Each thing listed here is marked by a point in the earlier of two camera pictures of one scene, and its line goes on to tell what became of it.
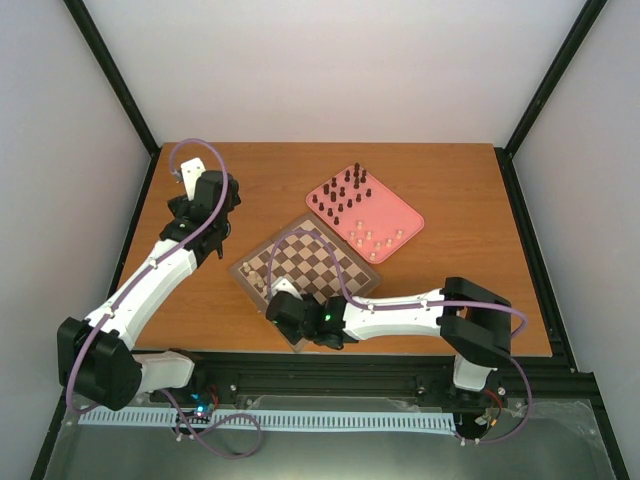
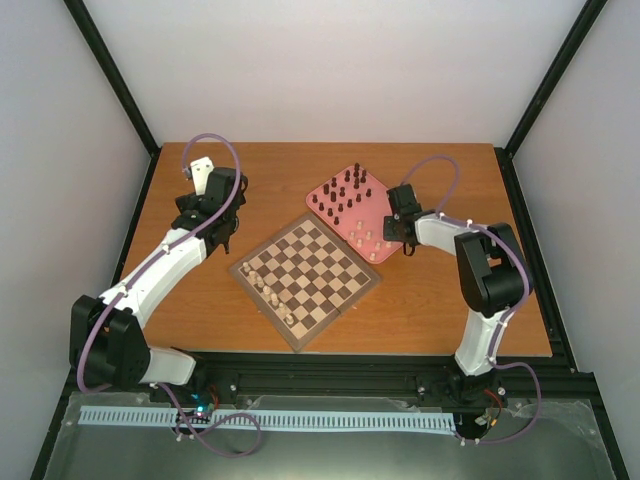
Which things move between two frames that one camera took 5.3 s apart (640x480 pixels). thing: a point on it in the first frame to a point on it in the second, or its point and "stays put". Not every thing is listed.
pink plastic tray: x=369 y=216 stays put
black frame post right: x=504 y=155 stays put
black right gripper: x=292 y=337 to x=388 y=234
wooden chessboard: x=311 y=257 stays put
